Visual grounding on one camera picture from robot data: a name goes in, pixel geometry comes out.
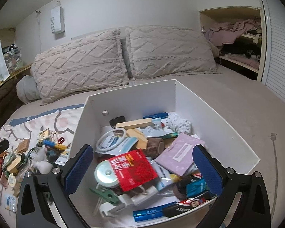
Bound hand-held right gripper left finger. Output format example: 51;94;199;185
15;144;95;228

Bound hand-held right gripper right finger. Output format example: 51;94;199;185
192;144;271;228

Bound green clip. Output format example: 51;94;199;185
90;186;120;206

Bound red foil packet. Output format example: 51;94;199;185
108;149;160;192

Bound wooden block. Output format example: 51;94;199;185
115;118;152;129

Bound white cardboard box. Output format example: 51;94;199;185
69;79;260;228

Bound floral fabric pouch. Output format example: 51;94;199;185
2;153;16;169

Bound teal foil packet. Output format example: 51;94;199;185
186;174;208;195

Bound large white blue sachet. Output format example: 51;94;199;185
58;151;71;163

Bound engraved wooden tag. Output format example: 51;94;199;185
17;138;30;152

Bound mint round tin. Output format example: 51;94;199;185
94;160;120;188

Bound pink card pack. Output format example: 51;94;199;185
154;133;206;177

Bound red cartoon strip packet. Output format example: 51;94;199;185
178;192;216;207

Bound brown hair scrunchie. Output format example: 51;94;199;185
173;176;193;200

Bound white cotton balls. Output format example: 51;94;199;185
30;150;54;174

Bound folded brown quilt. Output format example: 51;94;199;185
0;77;32;133

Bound white elastic loop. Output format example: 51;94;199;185
37;131;56;143

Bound printed cartoon blanket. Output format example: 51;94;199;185
0;103;86;228

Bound black printed lighter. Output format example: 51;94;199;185
162;202;202;218

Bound white floral cloth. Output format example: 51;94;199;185
161;112;192;135

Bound small blue white packet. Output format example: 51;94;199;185
4;193;17;212

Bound blue white wipe packet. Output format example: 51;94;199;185
145;117;171;138
96;135;139;155

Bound brown ribbed roll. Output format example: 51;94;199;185
146;137;165;158

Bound small black box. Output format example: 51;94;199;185
109;116;126;128

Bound light grey rolled blanket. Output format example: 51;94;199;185
16;75;42;104

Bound white plug adapter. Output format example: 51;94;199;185
98;185;161;216

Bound flat wooden board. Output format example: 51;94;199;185
126;128;149;151

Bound wooden bedside shelf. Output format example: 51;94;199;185
0;63;33;93

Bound blue foil tube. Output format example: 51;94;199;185
133;207;171;222

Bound clear container of cards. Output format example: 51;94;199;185
2;46;23;75

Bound beige knit pillow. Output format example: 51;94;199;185
30;30;133;105
117;25;225;79

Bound pile of dark clothes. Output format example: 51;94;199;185
220;38;262;60

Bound white hanging pouch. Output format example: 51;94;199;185
50;5;66;35

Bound pile of pink clothes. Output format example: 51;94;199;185
203;17;262;48

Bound white louvered door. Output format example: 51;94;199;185
256;0;285;112

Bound white plastic ring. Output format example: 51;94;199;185
96;127;127;153

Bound white cable with plug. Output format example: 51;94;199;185
270;133;278;216

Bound wall niche shelf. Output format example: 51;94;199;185
199;7;264;81

